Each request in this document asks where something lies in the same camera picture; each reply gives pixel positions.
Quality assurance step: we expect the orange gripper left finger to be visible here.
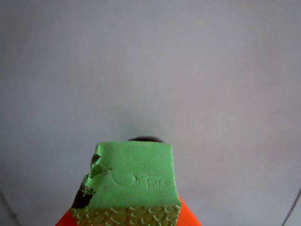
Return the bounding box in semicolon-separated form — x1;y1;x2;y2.
55;208;80;226

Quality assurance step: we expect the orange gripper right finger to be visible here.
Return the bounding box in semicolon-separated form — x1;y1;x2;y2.
177;195;203;226

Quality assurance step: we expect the green textured foam block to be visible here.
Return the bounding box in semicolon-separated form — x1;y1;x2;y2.
71;141;183;226

